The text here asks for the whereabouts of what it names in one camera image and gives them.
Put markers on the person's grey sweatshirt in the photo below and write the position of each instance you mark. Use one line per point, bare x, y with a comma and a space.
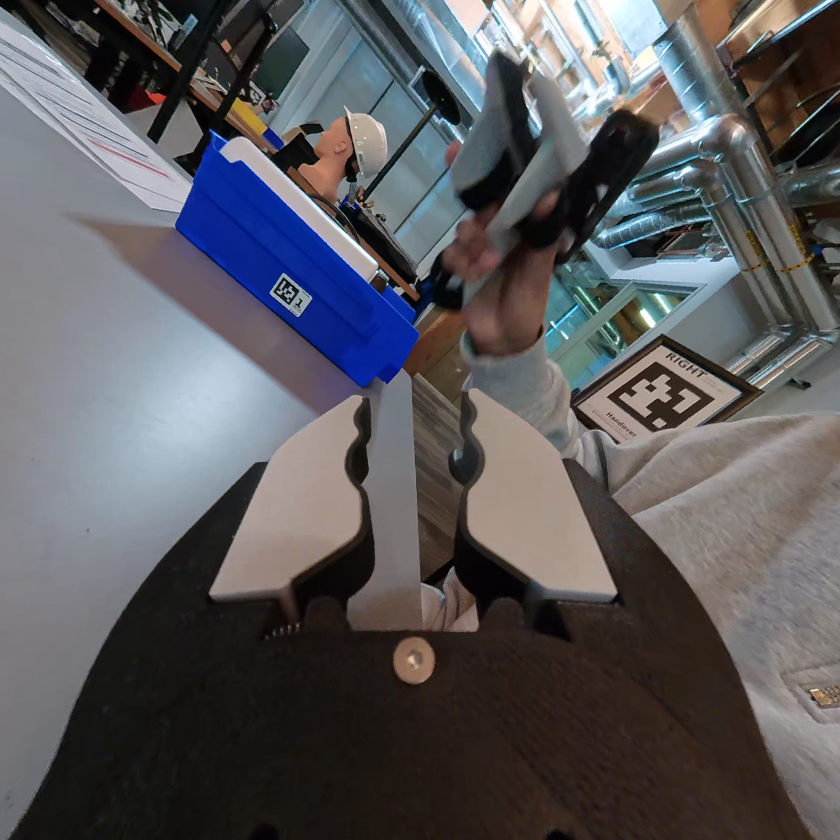
735, 558

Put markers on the grey desk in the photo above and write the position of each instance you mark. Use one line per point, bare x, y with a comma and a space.
131, 394

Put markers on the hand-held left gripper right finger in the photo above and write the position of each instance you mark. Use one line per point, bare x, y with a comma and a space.
531, 518

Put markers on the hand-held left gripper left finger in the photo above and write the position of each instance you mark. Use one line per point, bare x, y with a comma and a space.
295, 512

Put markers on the framed marker sign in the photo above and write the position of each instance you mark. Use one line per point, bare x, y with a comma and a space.
663, 394

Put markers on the printed paper sheet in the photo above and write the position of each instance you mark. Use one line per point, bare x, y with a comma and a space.
79, 111

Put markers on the mannequin bust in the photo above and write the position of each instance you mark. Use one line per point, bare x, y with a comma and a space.
331, 148

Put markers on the black round floor lamp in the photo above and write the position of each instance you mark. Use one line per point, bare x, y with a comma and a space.
441, 97

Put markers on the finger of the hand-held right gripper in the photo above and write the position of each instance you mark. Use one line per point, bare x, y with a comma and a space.
558, 138
479, 157

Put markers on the silver ventilation ducts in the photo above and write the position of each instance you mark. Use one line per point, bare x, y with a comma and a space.
754, 216

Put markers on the blue bin with square tag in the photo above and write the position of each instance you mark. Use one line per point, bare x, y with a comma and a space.
262, 243

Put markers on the person's right forearm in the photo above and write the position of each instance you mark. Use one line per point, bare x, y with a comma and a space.
531, 387

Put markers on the person's right hand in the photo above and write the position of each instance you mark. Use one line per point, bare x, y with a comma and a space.
508, 308

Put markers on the white hard hat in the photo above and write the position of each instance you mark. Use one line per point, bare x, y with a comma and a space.
369, 138

